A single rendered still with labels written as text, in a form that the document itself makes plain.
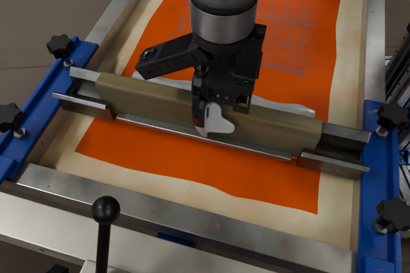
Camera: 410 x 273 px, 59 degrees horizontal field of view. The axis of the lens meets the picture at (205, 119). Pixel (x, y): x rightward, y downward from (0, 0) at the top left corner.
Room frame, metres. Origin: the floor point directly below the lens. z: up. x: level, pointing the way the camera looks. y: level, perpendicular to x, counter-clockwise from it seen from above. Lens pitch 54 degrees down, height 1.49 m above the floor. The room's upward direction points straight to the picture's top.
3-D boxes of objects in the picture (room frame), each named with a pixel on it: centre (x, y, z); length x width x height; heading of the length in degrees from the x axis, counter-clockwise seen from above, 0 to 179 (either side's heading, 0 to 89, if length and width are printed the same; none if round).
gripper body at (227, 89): (0.34, -0.03, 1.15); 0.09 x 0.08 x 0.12; 74
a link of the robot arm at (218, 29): (0.34, -0.02, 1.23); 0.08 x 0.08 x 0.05
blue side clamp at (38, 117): (0.40, 0.27, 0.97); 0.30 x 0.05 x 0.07; 164
